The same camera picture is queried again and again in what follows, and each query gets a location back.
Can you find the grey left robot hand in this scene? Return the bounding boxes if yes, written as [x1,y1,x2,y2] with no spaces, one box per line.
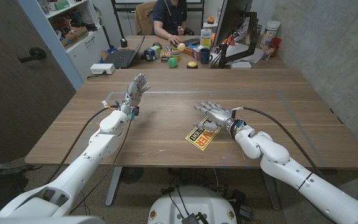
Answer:
[119,73,152,116]

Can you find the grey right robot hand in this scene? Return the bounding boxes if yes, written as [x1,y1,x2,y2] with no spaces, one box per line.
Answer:
[193,100,242,138]

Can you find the computer monitor on arm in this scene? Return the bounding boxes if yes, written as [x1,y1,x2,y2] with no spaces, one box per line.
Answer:
[212,0,259,69]

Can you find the yellow new driver sticker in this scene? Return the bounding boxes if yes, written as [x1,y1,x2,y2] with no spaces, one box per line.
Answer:
[185,116,223,152]

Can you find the black open laptop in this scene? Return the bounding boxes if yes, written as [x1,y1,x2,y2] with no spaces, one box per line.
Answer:
[103,34,147,70]

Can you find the white power strip box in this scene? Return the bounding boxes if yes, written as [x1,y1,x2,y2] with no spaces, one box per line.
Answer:
[89,63,116,76]

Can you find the dark blue can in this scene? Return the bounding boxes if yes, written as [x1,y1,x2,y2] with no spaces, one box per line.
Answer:
[140,47,158,62]

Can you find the white flat box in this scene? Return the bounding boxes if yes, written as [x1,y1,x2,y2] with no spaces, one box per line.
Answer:
[230,60,252,70]

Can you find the dark blue mug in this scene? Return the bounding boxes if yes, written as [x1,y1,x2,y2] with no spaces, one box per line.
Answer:
[200,47,213,65]

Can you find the tan jacket on chair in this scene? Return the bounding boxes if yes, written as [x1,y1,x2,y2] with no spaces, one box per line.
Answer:
[133,0,158,36]

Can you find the black keyboard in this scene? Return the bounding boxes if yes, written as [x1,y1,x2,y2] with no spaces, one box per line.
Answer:
[178,37,201,48]

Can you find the white carton with label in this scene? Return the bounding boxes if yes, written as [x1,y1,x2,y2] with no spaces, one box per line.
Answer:
[200,28,213,50]

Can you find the clear drinking glass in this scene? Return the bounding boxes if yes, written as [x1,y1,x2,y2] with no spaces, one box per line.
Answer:
[261,45,275,61]

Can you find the cardboard box on shelf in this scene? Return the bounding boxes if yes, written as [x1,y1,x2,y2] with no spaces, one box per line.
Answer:
[60,26,90,49]

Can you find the person in dark shirt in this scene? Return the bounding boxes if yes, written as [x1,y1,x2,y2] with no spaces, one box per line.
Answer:
[151,0,188,44]

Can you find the white shelf cabinet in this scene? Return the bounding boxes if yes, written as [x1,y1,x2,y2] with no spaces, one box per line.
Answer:
[17,0,111,91]

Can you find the red plastic cup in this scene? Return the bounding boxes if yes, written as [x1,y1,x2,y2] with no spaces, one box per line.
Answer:
[270,37,282,57]

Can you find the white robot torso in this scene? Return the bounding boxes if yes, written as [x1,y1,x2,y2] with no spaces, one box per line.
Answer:
[147,185,238,224]

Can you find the white cylindrical wipes container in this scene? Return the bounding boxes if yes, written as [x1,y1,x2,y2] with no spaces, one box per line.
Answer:
[259,20,282,49]

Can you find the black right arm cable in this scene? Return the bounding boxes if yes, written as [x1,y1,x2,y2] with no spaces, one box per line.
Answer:
[231,106,324,180]

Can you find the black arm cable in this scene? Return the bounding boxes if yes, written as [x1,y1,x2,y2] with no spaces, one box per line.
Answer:
[44,105,121,184]
[231,106,324,180]

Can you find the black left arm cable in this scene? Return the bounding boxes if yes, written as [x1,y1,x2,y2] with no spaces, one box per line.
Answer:
[44,105,121,184]

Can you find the black door handle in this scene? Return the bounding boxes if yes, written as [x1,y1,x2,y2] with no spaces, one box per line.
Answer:
[18,47,47,63]

